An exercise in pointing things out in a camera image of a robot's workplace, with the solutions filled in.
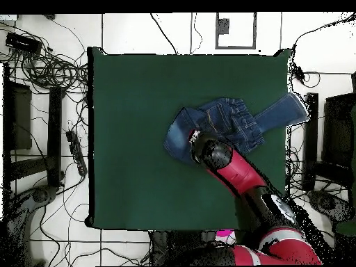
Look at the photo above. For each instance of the blue denim jeans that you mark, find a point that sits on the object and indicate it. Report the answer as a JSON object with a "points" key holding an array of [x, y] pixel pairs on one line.
{"points": [[222, 116]]}

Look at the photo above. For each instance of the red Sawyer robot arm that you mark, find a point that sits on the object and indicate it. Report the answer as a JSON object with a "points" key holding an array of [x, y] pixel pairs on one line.
{"points": [[236, 169]]}

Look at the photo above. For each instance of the dark green table cloth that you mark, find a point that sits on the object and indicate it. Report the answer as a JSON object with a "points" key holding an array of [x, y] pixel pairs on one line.
{"points": [[139, 167]]}

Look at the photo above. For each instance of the pink round object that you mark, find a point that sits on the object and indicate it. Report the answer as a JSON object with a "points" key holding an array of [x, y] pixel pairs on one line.
{"points": [[224, 233]]}

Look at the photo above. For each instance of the dark grey square plate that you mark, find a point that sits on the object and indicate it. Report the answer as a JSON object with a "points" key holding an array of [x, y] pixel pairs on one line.
{"points": [[223, 26]]}

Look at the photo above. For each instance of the black power strip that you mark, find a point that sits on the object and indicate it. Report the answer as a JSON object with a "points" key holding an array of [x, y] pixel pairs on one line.
{"points": [[76, 151]]}

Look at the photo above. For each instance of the black upright bar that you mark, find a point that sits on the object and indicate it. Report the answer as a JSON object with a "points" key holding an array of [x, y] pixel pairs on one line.
{"points": [[311, 155]]}

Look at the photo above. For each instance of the black chair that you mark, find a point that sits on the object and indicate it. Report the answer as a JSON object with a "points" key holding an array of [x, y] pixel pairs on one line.
{"points": [[338, 128]]}

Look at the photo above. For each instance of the dark wheeled base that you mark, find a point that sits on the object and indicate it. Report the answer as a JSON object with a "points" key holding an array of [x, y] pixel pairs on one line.
{"points": [[326, 203]]}

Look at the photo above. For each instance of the grey wheeled base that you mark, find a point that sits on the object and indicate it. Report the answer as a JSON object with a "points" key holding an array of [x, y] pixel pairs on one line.
{"points": [[40, 196]]}

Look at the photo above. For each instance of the black electronics box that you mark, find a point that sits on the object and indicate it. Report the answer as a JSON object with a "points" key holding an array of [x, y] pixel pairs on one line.
{"points": [[23, 43]]}

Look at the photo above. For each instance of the black metal frame stand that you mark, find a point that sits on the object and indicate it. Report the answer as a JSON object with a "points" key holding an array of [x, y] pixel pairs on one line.
{"points": [[54, 125]]}

